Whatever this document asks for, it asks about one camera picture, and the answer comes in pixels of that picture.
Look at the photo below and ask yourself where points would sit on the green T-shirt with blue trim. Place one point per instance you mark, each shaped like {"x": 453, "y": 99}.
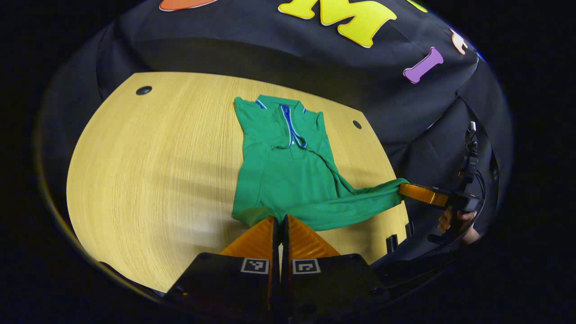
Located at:
{"x": 288, "y": 175}

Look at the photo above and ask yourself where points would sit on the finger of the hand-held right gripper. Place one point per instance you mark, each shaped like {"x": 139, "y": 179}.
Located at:
{"x": 423, "y": 193}

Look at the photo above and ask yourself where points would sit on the black backdrop cloth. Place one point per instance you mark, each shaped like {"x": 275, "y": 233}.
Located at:
{"x": 252, "y": 49}

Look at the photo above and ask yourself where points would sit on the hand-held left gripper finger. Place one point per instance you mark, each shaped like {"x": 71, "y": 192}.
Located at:
{"x": 285, "y": 252}
{"x": 276, "y": 243}

